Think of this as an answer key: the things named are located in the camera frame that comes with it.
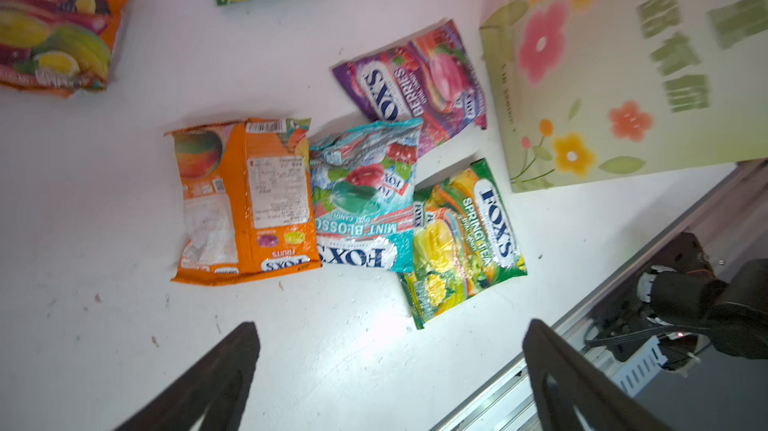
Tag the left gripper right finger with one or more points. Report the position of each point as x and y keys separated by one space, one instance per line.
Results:
x=571 y=394

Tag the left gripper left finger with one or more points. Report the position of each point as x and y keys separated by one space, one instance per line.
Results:
x=212 y=393

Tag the illustrated paper gift bag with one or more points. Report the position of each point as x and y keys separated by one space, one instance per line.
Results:
x=591 y=90

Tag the red orange Fox's fruits bag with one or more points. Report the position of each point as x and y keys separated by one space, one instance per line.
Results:
x=60 y=47

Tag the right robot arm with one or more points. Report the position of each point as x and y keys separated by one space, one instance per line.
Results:
x=732 y=315

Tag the green Fox's spring tea bag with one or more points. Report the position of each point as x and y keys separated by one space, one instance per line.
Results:
x=463 y=243

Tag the teal Fox's mint blossom bag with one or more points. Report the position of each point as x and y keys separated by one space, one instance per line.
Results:
x=363 y=183

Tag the purple Fox's berries bag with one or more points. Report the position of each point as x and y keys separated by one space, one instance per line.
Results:
x=428 y=77

